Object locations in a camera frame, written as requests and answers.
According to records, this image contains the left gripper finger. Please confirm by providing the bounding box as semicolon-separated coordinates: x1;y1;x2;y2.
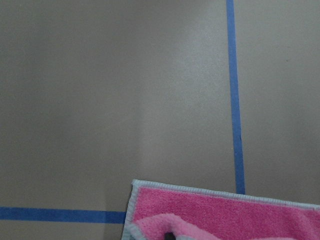
164;232;175;240

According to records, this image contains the pink and grey towel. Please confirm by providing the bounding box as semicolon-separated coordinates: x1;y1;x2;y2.
122;179;320;240

